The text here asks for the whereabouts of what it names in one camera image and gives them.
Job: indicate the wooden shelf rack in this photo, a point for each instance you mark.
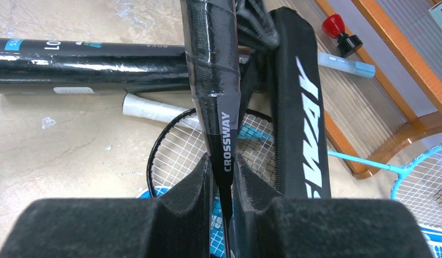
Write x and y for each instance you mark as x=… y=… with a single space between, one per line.
x=413 y=130

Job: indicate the black badminton racket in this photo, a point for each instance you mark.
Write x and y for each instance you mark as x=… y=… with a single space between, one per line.
x=210 y=38
x=175 y=116

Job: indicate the light blue strip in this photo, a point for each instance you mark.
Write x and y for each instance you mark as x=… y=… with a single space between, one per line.
x=353 y=67

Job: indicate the blue racket bag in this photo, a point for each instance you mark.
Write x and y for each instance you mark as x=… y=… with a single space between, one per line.
x=217 y=228

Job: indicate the black Crossway racket bag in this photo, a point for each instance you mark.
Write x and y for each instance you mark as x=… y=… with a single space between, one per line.
x=282 y=136

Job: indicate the light blue badminton racket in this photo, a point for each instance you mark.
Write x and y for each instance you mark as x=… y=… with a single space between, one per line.
x=418 y=184

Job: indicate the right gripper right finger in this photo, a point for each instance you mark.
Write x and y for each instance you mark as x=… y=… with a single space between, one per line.
x=269 y=224

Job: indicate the red black small object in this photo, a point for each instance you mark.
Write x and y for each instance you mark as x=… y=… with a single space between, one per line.
x=334 y=27

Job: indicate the black shuttlecock tube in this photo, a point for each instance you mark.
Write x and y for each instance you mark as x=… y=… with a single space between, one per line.
x=29 y=66

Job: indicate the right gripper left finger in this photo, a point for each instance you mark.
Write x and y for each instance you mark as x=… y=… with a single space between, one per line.
x=176 y=224

